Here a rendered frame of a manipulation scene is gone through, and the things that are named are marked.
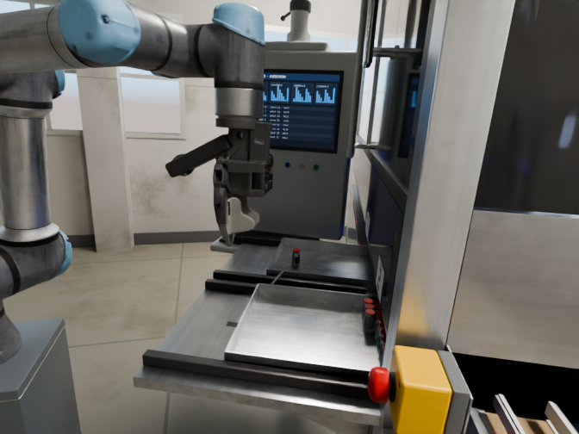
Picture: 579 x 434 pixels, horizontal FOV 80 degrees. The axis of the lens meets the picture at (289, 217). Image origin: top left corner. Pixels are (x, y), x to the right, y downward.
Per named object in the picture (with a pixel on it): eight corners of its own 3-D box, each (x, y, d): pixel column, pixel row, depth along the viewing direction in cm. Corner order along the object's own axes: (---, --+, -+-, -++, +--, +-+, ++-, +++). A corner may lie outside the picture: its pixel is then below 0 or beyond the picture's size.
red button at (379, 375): (395, 388, 45) (399, 362, 43) (400, 413, 41) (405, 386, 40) (365, 384, 45) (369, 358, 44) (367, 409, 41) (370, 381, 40)
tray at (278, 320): (400, 312, 81) (402, 298, 80) (427, 397, 56) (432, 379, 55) (258, 295, 85) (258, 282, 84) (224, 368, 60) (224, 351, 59)
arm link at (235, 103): (206, 86, 50) (224, 90, 58) (206, 120, 51) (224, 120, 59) (257, 89, 49) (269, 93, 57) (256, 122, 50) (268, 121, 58)
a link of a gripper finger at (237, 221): (252, 255, 57) (252, 200, 54) (217, 251, 57) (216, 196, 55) (256, 248, 60) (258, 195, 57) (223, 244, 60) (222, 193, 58)
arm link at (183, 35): (115, 12, 49) (181, 8, 45) (167, 31, 59) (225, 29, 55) (120, 72, 51) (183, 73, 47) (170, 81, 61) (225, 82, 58)
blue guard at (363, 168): (353, 166, 238) (357, 139, 233) (391, 330, 53) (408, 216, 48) (352, 166, 238) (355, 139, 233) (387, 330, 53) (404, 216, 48)
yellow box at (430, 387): (441, 397, 46) (451, 350, 44) (459, 446, 39) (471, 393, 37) (382, 388, 47) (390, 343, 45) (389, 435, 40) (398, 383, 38)
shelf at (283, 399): (382, 257, 118) (383, 251, 118) (433, 435, 52) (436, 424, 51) (245, 243, 124) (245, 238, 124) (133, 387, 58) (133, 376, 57)
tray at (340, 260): (385, 257, 113) (386, 247, 112) (396, 295, 88) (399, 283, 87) (282, 246, 117) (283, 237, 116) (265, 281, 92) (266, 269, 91)
